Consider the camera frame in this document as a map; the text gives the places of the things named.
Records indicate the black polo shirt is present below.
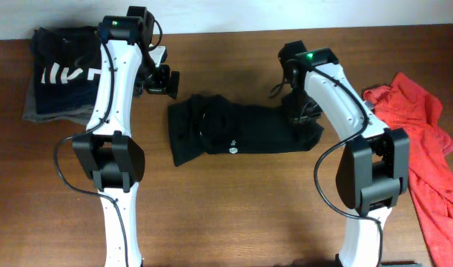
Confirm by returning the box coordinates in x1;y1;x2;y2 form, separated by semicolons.
168;94;323;167

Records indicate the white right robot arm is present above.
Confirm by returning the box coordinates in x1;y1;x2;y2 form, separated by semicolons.
278;41;410;266

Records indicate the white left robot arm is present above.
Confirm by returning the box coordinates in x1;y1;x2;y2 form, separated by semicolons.
72;6;180;266

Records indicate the folded grey shirt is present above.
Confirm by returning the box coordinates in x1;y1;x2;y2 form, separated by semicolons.
22;79;93;125

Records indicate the folded navy printed shirt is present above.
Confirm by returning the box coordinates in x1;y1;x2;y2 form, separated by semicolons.
30;26;101;115

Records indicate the red shirt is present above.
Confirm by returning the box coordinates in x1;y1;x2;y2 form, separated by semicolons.
363;73;453;266

